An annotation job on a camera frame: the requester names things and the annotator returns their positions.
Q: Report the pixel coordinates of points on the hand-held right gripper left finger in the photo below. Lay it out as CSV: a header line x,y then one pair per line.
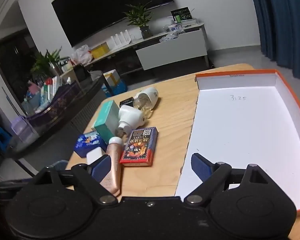
x,y
101,170

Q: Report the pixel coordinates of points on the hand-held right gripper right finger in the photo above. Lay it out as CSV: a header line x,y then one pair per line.
x,y
201,167

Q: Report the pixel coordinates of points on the small white box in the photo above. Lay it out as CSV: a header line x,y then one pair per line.
x,y
95,155

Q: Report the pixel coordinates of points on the rose gold tube bottle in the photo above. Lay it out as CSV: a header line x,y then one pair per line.
x,y
114,160

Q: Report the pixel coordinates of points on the blue cartoon tin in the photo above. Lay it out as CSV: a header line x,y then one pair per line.
x,y
87,143

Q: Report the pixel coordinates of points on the red blue card box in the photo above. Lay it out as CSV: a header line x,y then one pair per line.
x,y
137,147

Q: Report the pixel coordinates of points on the teal carton box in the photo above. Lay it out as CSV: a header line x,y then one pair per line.
x,y
106,120

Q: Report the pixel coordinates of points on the orange white cardboard box lid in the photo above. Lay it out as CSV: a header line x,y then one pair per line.
x,y
240,130

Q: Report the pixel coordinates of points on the white plug-in device with bottle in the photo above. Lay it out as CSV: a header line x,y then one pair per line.
x,y
150,95

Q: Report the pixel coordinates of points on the dark glass table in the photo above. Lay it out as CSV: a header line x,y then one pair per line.
x,y
65,120

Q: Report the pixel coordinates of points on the small black box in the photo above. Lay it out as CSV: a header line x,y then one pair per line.
x,y
126,102

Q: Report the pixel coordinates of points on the purple patterned box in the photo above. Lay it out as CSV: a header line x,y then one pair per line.
x,y
60,102

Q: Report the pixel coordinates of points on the clear plastic storage box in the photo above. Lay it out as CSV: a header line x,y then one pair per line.
x,y
22,128

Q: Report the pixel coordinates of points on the white yellow cardboard box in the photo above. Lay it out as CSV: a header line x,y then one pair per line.
x,y
112,76

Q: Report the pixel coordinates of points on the row of small cartons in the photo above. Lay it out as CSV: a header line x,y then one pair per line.
x,y
47,90

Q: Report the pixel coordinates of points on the black container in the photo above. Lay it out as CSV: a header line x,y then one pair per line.
x,y
81,72

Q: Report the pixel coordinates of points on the blue stool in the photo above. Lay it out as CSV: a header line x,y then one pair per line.
x,y
1,137

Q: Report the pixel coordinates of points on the white red plastic bag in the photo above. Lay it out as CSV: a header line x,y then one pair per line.
x,y
81,55

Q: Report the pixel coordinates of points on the white tv cabinet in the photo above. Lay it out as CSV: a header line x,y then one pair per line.
x,y
170,52

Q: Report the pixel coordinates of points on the potted plant in steel pot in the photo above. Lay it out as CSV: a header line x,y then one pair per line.
x,y
43,63

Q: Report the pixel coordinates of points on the white router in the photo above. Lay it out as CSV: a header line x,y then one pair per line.
x,y
120,40

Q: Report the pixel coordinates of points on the clear plastic bag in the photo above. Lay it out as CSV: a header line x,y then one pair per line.
x,y
168,38

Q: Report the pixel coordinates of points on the black green box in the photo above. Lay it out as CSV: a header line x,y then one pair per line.
x,y
181,15

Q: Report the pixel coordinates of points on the potted plant in dark pot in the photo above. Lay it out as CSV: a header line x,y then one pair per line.
x,y
137,15

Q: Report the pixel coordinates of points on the black television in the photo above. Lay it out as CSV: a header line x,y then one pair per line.
x,y
102,7

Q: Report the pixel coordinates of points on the blue curtain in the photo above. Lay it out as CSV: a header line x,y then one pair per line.
x,y
285,17

